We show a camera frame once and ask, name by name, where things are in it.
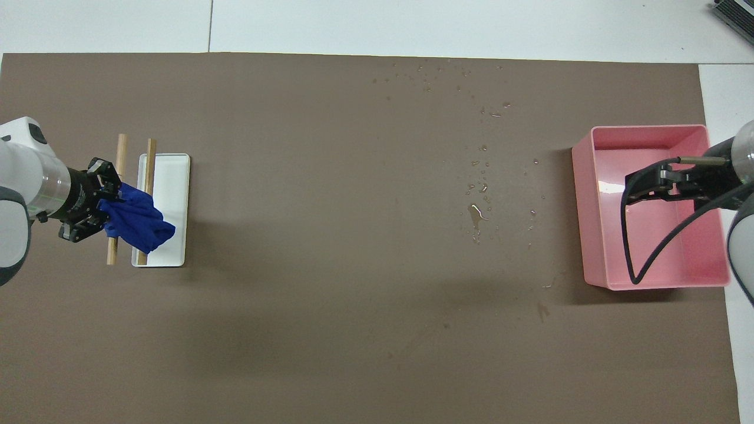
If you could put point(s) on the white rectangular tray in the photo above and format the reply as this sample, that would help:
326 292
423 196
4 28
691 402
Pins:
174 206

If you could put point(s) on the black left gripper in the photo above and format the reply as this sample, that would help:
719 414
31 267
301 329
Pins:
79 197

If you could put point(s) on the pink plastic bin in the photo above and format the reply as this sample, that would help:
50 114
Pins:
654 247

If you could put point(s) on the wooden rod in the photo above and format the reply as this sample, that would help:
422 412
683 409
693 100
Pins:
121 156
150 168

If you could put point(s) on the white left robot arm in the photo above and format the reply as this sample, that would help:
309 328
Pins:
15 176

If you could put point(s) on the brown table mat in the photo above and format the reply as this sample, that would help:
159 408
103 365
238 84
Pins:
353 265

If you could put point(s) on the water droplets spill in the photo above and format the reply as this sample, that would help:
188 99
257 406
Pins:
475 214

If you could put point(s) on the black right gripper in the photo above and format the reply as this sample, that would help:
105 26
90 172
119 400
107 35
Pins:
716 179

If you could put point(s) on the grey laptop corner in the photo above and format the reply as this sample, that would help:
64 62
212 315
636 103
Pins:
736 12

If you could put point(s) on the blue towel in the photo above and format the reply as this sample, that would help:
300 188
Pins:
138 224

